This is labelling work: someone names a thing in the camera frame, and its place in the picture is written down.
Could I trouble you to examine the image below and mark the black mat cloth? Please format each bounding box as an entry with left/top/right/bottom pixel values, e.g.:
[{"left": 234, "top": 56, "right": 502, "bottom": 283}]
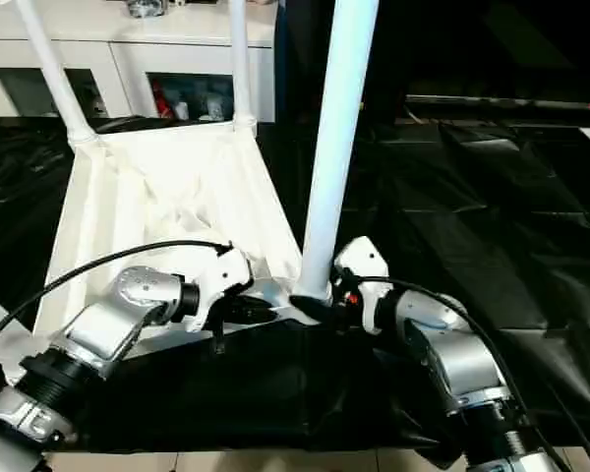
[{"left": 0, "top": 115, "right": 590, "bottom": 468}]

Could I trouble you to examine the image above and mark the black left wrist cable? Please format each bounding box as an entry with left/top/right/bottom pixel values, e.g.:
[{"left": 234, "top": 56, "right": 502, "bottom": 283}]
[{"left": 0, "top": 238, "right": 236, "bottom": 351}]

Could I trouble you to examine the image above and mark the white plastic table top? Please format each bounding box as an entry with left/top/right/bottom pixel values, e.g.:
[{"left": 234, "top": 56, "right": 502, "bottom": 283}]
[{"left": 0, "top": 119, "right": 336, "bottom": 385}]

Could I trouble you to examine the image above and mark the grey metal rail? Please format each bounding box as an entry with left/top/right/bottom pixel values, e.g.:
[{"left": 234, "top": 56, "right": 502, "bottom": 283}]
[{"left": 404, "top": 93, "right": 590, "bottom": 113}]

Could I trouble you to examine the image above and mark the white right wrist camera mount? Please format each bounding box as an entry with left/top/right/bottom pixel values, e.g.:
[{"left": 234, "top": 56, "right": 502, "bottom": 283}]
[{"left": 331, "top": 234, "right": 391, "bottom": 336}]

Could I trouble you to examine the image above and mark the white glass door cabinet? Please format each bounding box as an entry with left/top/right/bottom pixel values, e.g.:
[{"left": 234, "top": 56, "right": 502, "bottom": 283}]
[{"left": 0, "top": 0, "right": 277, "bottom": 123}]

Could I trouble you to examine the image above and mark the dark patterned cabinet-top object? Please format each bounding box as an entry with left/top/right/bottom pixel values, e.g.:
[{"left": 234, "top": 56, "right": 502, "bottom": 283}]
[{"left": 124, "top": 0, "right": 169, "bottom": 20}]

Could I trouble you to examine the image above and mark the black fabric backdrop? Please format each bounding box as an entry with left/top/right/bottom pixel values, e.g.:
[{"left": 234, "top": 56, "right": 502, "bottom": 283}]
[{"left": 272, "top": 0, "right": 590, "bottom": 123}]

